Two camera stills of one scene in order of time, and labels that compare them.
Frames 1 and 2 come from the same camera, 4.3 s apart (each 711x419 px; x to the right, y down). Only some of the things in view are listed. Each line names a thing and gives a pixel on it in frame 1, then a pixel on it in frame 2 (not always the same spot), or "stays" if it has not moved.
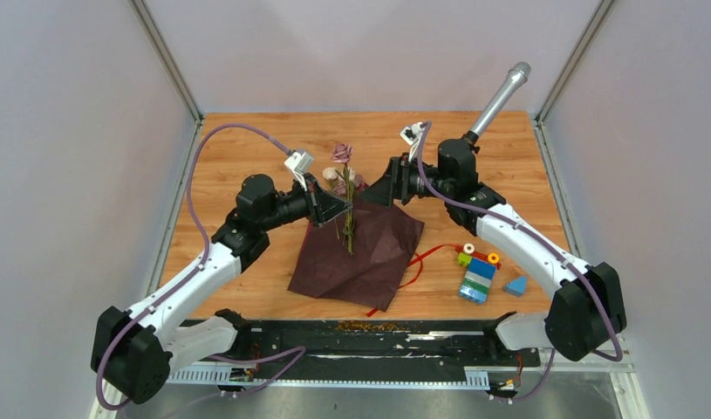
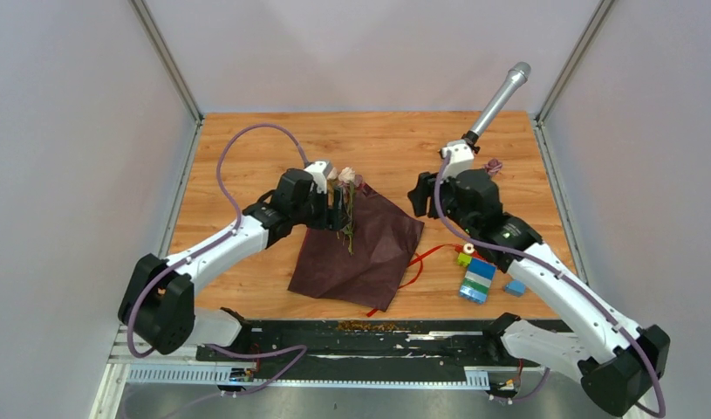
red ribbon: x=476 y=255 stays
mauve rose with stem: x=342 y=154 -> x=493 y=166
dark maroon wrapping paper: x=385 y=237 stays
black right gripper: x=394 y=183 -> x=425 y=188
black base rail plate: x=372 y=349 stays
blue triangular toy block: x=516 y=287 stays
